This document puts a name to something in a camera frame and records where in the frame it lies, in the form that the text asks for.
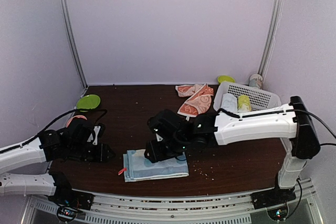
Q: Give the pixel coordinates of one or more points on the small green bowl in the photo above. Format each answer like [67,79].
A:
[224,78]

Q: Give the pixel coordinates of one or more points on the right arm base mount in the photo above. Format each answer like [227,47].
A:
[275,201]

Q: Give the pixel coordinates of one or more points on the green rolled towel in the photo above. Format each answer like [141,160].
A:
[244,104]

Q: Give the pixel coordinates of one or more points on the front metal rail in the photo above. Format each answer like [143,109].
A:
[229,208]

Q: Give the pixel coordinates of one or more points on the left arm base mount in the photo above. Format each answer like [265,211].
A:
[70,202]

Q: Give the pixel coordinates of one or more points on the patterned paper cup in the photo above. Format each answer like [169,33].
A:
[256,81]

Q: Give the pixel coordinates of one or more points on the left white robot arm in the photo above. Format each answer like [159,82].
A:
[46,146]

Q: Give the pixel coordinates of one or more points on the blue polka dot towel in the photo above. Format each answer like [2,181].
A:
[137,168]

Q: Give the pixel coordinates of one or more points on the green plate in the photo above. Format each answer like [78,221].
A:
[88,102]

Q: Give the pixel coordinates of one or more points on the aluminium frame post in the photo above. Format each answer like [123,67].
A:
[270,39]
[72,43]

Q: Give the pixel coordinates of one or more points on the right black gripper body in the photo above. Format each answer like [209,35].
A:
[175,146]

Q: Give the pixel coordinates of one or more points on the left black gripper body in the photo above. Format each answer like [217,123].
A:
[78,150]

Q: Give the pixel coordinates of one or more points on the right aluminium frame post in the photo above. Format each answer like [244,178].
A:
[270,39]

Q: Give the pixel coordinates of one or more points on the orange patterned bowl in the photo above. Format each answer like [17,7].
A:
[74,118]

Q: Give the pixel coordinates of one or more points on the white rolled towel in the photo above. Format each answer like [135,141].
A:
[229,103]

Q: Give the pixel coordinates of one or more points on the orange patterned towel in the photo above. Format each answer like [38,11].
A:
[199,99]

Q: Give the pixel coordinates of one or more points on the white plastic basket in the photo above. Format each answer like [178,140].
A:
[259,99]

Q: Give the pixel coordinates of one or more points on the left aluminium frame post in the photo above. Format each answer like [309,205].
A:
[72,43]

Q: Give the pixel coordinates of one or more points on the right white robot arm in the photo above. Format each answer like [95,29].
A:
[291,121]

